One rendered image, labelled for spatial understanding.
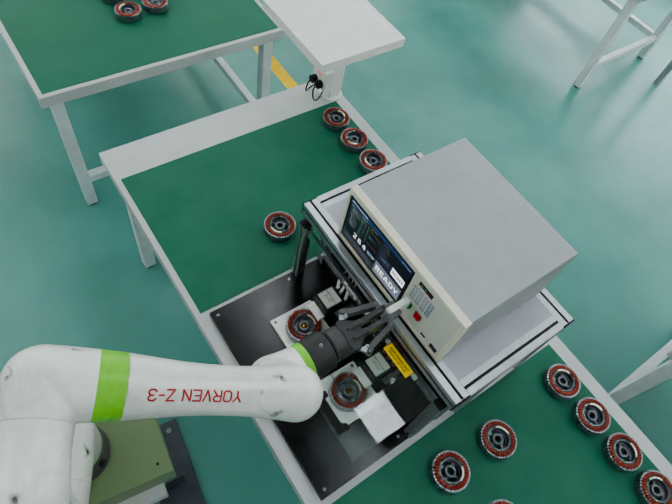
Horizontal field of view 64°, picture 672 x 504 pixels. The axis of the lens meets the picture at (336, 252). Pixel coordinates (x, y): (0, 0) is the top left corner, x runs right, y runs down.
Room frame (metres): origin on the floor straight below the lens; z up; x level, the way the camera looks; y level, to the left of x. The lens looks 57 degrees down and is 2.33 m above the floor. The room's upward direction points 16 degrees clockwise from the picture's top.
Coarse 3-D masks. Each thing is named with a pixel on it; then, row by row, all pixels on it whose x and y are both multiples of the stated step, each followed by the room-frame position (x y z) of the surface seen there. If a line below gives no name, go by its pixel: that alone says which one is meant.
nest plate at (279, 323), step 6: (300, 306) 0.79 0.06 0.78; (306, 306) 0.79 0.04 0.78; (288, 312) 0.75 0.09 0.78; (276, 318) 0.72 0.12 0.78; (282, 318) 0.73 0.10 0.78; (276, 324) 0.70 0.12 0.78; (282, 324) 0.71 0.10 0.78; (324, 324) 0.75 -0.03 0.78; (276, 330) 0.68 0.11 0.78; (282, 330) 0.69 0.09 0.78; (324, 330) 0.73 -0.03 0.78; (282, 336) 0.67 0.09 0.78; (288, 342) 0.66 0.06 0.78
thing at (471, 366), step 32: (320, 224) 0.88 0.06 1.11; (352, 256) 0.81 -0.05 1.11; (544, 288) 0.88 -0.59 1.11; (512, 320) 0.75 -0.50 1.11; (544, 320) 0.78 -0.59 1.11; (416, 352) 0.58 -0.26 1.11; (480, 352) 0.63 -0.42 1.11; (512, 352) 0.66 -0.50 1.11; (448, 384) 0.53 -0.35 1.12; (480, 384) 0.55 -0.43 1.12
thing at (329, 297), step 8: (328, 288) 0.80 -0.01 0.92; (320, 296) 0.77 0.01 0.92; (328, 296) 0.77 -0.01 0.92; (336, 296) 0.78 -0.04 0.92; (344, 296) 0.80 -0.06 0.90; (312, 304) 0.75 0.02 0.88; (320, 304) 0.75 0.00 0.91; (328, 304) 0.75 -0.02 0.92; (336, 304) 0.76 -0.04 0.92; (344, 304) 0.78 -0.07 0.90; (312, 312) 0.73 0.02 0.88; (320, 312) 0.74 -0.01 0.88; (328, 312) 0.73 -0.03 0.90
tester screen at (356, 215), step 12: (348, 216) 0.85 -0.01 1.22; (360, 216) 0.83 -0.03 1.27; (348, 228) 0.85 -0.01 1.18; (360, 228) 0.82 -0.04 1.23; (372, 228) 0.80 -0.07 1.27; (348, 240) 0.84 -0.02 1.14; (372, 240) 0.79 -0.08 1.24; (384, 240) 0.76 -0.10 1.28; (372, 252) 0.78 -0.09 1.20; (384, 252) 0.76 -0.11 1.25; (372, 264) 0.77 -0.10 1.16; (396, 264) 0.73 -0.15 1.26; (408, 276) 0.70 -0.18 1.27; (396, 300) 0.69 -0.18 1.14
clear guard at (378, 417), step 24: (360, 360) 0.54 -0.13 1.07; (384, 360) 0.56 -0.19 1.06; (408, 360) 0.58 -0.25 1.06; (336, 384) 0.47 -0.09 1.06; (360, 384) 0.48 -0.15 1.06; (384, 384) 0.50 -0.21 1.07; (408, 384) 0.52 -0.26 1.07; (336, 408) 0.42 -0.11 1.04; (360, 408) 0.43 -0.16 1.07; (384, 408) 0.44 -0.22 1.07; (408, 408) 0.46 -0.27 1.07; (336, 432) 0.37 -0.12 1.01; (360, 432) 0.38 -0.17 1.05; (384, 432) 0.39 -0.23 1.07; (360, 456) 0.33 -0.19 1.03
